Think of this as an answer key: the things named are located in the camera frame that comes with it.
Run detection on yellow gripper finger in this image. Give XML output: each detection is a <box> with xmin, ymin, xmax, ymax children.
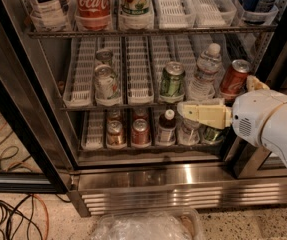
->
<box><xmin>246</xmin><ymin>75</ymin><xmax>270</xmax><ymax>92</ymax></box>
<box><xmin>177</xmin><ymin>101</ymin><xmax>232</xmax><ymax>129</ymax></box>

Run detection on white soda can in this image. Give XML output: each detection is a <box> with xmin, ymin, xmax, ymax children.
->
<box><xmin>95</xmin><ymin>48</ymin><xmax>113</xmax><ymax>65</ymax></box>
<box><xmin>94</xmin><ymin>64</ymin><xmax>120</xmax><ymax>106</ymax></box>

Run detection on orange cable on floor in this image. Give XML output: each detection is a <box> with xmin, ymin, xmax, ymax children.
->
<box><xmin>0</xmin><ymin>114</ymin><xmax>50</xmax><ymax>240</ymax></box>

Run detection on stainless steel fridge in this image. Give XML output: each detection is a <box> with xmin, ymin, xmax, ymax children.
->
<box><xmin>0</xmin><ymin>0</ymin><xmax>287</xmax><ymax>216</ymax></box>

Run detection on glass fridge door left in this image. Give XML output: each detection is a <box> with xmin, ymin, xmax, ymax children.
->
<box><xmin>0</xmin><ymin>53</ymin><xmax>69</xmax><ymax>194</ymax></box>

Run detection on white soda can front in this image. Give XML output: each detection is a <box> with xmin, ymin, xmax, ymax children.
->
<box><xmin>94</xmin><ymin>64</ymin><xmax>120</xmax><ymax>106</ymax></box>

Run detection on green can bottom shelf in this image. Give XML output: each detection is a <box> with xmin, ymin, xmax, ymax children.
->
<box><xmin>202</xmin><ymin>126</ymin><xmax>227</xmax><ymax>145</ymax></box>

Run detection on green soda can middle shelf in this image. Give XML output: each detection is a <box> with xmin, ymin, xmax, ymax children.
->
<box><xmin>160</xmin><ymin>61</ymin><xmax>185</xmax><ymax>103</ymax></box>

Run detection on brown can shelf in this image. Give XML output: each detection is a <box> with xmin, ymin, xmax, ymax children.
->
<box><xmin>107</xmin><ymin>120</ymin><xmax>125</xmax><ymax>148</ymax></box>
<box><xmin>107</xmin><ymin>109</ymin><xmax>123</xmax><ymax>121</ymax></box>

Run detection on white soda can behind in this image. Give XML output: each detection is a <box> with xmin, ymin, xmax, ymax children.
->
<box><xmin>95</xmin><ymin>48</ymin><xmax>113</xmax><ymax>65</ymax></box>

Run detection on tea bottle top shelf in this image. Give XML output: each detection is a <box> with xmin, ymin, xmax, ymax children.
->
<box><xmin>29</xmin><ymin>0</ymin><xmax>71</xmax><ymax>32</ymax></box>

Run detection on green label soda bottle top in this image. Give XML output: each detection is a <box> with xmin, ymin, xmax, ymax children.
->
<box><xmin>119</xmin><ymin>0</ymin><xmax>153</xmax><ymax>30</ymax></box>

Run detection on water bottle bottom shelf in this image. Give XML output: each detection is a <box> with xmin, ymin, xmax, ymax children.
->
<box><xmin>178</xmin><ymin>119</ymin><xmax>200</xmax><ymax>146</ymax></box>

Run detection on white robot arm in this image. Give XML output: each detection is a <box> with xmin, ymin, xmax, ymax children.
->
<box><xmin>177</xmin><ymin>75</ymin><xmax>287</xmax><ymax>168</ymax></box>

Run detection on red can bottom shelf back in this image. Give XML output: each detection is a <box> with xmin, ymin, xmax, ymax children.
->
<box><xmin>133</xmin><ymin>108</ymin><xmax>149</xmax><ymax>120</ymax></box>

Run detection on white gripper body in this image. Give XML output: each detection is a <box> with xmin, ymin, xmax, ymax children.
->
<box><xmin>232</xmin><ymin>89</ymin><xmax>287</xmax><ymax>146</ymax></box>

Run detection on clear water bottle middle shelf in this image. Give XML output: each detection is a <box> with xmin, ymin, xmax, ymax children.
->
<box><xmin>190</xmin><ymin>43</ymin><xmax>222</xmax><ymax>100</ymax></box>

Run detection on red coke can shelf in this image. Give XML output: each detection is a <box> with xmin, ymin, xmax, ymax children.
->
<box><xmin>219</xmin><ymin>59</ymin><xmax>250</xmax><ymax>100</ymax></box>

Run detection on brown can bottom shelf front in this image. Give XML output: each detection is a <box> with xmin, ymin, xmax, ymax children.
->
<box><xmin>107</xmin><ymin>120</ymin><xmax>125</xmax><ymax>148</ymax></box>

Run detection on red can bottom shelf front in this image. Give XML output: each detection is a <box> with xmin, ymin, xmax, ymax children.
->
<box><xmin>131</xmin><ymin>119</ymin><xmax>150</xmax><ymax>145</ymax></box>

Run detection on brown can bottom shelf back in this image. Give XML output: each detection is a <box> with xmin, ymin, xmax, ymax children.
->
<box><xmin>107</xmin><ymin>109</ymin><xmax>123</xmax><ymax>121</ymax></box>

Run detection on large coca-cola bottle top shelf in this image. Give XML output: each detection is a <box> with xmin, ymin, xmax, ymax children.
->
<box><xmin>76</xmin><ymin>0</ymin><xmax>110</xmax><ymax>30</ymax></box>

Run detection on clear plastic bin with bag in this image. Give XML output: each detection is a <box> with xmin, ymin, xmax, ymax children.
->
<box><xmin>89</xmin><ymin>207</ymin><xmax>206</xmax><ymax>240</ymax></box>

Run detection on black cables on floor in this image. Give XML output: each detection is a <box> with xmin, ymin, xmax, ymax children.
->
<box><xmin>0</xmin><ymin>130</ymin><xmax>71</xmax><ymax>240</ymax></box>

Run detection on dark juice bottle bottom shelf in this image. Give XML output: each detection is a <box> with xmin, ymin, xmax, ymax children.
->
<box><xmin>156</xmin><ymin>109</ymin><xmax>176</xmax><ymax>146</ymax></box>

